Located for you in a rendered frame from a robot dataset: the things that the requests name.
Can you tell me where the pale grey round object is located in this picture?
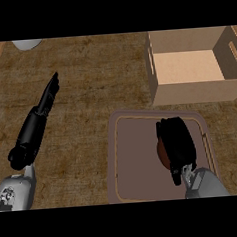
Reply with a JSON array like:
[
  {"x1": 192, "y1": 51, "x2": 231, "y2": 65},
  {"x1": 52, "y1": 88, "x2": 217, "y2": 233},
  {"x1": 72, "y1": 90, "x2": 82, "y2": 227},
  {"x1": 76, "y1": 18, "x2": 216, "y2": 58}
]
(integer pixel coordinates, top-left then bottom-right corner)
[{"x1": 11, "y1": 39, "x2": 44, "y2": 53}]

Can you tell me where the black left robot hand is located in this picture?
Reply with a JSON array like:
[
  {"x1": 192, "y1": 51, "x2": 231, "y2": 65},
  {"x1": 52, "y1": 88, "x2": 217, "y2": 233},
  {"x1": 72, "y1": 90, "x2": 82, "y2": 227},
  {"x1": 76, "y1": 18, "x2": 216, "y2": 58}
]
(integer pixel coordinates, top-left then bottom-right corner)
[{"x1": 1, "y1": 72, "x2": 66, "y2": 172}]

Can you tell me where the open cardboard box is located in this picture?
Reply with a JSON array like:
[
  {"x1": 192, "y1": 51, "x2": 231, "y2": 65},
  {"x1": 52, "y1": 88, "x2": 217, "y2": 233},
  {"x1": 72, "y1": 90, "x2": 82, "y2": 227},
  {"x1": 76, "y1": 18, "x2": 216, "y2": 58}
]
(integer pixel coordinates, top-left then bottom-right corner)
[{"x1": 144, "y1": 25, "x2": 237, "y2": 108}]

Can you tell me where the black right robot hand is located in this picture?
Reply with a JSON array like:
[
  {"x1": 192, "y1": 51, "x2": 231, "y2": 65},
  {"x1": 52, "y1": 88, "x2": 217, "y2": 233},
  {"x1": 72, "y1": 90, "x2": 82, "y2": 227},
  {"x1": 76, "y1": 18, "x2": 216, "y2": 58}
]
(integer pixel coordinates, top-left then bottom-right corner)
[{"x1": 155, "y1": 115, "x2": 199, "y2": 188}]

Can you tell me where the brown rectangular tray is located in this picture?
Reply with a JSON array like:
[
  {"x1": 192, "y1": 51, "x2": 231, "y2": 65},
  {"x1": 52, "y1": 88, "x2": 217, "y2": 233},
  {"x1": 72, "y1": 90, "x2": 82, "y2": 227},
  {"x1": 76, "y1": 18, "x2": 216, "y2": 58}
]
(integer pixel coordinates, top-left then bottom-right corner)
[{"x1": 101, "y1": 103, "x2": 224, "y2": 205}]

